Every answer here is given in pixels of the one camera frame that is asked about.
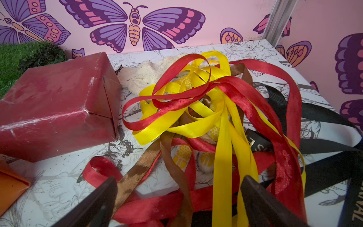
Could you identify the dark red gift box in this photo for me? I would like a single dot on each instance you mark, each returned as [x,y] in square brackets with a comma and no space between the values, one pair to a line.
[61,108]

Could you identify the brown ribbon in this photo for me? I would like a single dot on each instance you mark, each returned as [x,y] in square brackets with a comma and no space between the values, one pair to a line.
[135,176]

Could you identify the beige knit work glove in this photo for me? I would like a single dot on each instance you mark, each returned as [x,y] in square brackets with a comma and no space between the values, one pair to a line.
[146,74]

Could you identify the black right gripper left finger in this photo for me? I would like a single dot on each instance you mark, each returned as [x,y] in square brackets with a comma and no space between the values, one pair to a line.
[95,210]

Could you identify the green artificial grass mat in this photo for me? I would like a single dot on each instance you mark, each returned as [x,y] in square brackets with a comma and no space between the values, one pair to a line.
[17,58]

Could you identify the black printed ribbon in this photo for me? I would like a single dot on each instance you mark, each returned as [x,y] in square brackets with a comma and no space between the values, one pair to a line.
[348,164]

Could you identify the yellow dotted work glove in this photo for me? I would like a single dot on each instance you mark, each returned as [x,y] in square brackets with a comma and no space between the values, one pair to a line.
[205,160]

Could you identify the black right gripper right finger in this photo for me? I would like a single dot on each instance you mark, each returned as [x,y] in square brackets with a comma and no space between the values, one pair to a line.
[263,209]

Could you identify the small orange gift box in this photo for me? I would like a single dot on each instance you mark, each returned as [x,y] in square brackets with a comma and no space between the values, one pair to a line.
[12,186]

